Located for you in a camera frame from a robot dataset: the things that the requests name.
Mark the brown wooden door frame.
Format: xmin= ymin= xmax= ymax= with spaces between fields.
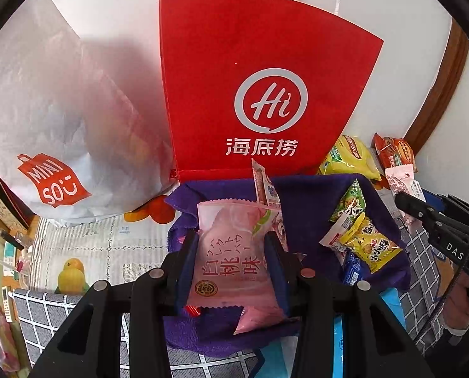
xmin=404 ymin=18 xmax=469 ymax=156

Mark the yellow chips bag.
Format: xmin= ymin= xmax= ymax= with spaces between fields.
xmin=317 ymin=136 xmax=382 ymax=182

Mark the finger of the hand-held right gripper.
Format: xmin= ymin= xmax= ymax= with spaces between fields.
xmin=394 ymin=191 xmax=441 ymax=226
xmin=421 ymin=189 xmax=469 ymax=224

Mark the blue tissue pack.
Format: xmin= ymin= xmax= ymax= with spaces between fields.
xmin=254 ymin=287 xmax=406 ymax=378

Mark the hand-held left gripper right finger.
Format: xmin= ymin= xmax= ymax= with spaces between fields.
xmin=264 ymin=232 xmax=436 ymax=378

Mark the green snack packet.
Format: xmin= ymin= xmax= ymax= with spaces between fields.
xmin=329 ymin=179 xmax=367 ymax=223

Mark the orange chips bag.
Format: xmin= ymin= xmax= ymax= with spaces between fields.
xmin=372 ymin=133 xmax=416 ymax=172

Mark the grey checked blanket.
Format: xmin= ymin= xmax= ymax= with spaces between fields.
xmin=12 ymin=205 xmax=456 ymax=378

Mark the red paper bag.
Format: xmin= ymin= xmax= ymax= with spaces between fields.
xmin=159 ymin=0 xmax=385 ymax=182

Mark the white plastic bag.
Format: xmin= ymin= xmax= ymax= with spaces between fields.
xmin=0 ymin=0 xmax=176 ymax=227

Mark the purple towel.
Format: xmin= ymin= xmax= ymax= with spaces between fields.
xmin=164 ymin=171 xmax=412 ymax=357

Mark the person's right forearm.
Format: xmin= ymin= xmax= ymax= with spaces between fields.
xmin=424 ymin=321 xmax=469 ymax=359

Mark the black cable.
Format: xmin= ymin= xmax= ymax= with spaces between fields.
xmin=414 ymin=224 xmax=469 ymax=344

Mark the person's right hand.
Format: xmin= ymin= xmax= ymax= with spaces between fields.
xmin=440 ymin=273 xmax=469 ymax=329

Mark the pink white stick packet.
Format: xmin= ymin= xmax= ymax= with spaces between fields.
xmin=251 ymin=158 xmax=282 ymax=209

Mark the yellow snack packet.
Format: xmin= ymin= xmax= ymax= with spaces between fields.
xmin=339 ymin=213 xmax=404 ymax=274

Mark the blue snack packet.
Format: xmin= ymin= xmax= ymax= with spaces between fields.
xmin=341 ymin=252 xmax=367 ymax=286

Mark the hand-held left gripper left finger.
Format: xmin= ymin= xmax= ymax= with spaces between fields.
xmin=30 ymin=230 xmax=200 ymax=378

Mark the pale pink peach snack packet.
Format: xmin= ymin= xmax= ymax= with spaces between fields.
xmin=185 ymin=201 xmax=288 ymax=312

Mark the patterned book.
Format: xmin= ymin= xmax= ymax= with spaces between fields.
xmin=0 ymin=173 xmax=32 ymax=232

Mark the white red snack packet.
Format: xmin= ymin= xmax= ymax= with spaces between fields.
xmin=319 ymin=213 xmax=353 ymax=253

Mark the white pink snack packet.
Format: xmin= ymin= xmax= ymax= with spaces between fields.
xmin=384 ymin=163 xmax=421 ymax=205

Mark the white remote control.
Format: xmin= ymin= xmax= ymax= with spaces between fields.
xmin=0 ymin=285 xmax=14 ymax=324

